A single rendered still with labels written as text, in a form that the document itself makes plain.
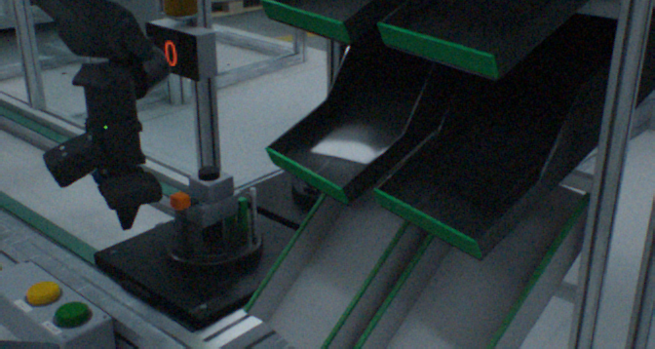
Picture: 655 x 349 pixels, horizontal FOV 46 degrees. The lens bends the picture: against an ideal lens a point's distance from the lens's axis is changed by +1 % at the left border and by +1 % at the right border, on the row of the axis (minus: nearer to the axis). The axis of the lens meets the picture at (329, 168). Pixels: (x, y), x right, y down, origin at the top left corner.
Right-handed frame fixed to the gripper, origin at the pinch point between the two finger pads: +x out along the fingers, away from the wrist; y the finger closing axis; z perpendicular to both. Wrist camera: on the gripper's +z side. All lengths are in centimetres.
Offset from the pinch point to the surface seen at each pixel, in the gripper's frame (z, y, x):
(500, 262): -31.1, 35.1, -2.8
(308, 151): -17.0, 18.7, -11.4
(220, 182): -13.4, -2.5, 0.8
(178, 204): -7.2, -1.3, 2.2
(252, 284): -14.3, 6.3, 12.0
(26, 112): 5, -80, 14
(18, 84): 3, -132, 23
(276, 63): -66, -114, 21
